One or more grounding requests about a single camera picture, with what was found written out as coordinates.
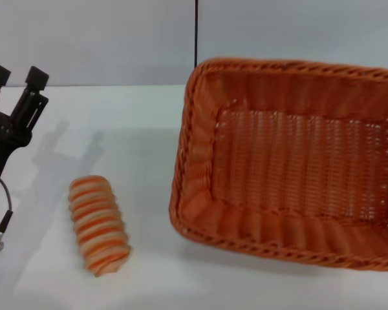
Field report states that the orange woven plastic basket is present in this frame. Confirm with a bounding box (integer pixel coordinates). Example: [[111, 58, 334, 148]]
[[168, 57, 388, 272]]

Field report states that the orange striped bread roll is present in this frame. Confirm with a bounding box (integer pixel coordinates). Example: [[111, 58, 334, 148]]
[[67, 174, 132, 278]]

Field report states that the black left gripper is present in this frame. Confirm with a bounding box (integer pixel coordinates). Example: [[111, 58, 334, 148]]
[[0, 63, 50, 208]]

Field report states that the grey cable with plug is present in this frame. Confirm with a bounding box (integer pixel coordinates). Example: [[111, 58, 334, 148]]
[[0, 179, 14, 251]]

